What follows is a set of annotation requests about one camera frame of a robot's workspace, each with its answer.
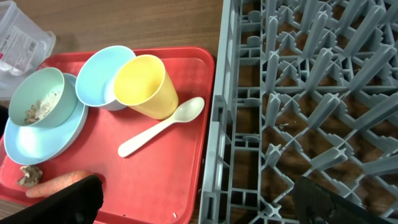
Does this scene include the brown food scrap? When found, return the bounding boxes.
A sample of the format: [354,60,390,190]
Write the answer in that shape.
[17,166,43,188]

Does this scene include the light blue plate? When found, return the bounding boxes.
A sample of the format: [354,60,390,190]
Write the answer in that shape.
[3,73,88,165]

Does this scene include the grey dishwasher rack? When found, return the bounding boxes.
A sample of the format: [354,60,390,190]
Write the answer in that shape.
[198,0,397,223]

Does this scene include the light blue bowl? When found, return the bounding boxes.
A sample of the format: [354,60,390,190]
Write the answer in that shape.
[75,45,136,111]

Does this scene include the white plastic spoon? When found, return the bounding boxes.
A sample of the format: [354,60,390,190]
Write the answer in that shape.
[118,97,205,157]

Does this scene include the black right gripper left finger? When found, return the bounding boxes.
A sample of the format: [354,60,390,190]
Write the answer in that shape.
[1,175,103,224]

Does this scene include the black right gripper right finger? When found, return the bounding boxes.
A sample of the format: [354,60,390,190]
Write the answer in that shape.
[292,177,391,224]

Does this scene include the clear plastic waste bin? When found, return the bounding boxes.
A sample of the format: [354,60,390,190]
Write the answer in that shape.
[1,1,56,100]

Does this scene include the green bowl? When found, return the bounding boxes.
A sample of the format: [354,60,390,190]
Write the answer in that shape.
[9,67,78,128]

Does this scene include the yellow cup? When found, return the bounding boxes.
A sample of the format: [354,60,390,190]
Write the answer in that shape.
[113,55,178,119]

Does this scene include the rice and food scraps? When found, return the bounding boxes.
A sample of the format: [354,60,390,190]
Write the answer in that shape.
[24,91,61,124]

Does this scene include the red serving tray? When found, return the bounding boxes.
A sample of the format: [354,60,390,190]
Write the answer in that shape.
[0,47,216,224]

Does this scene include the orange carrot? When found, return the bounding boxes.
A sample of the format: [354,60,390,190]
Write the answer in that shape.
[25,170,93,198]

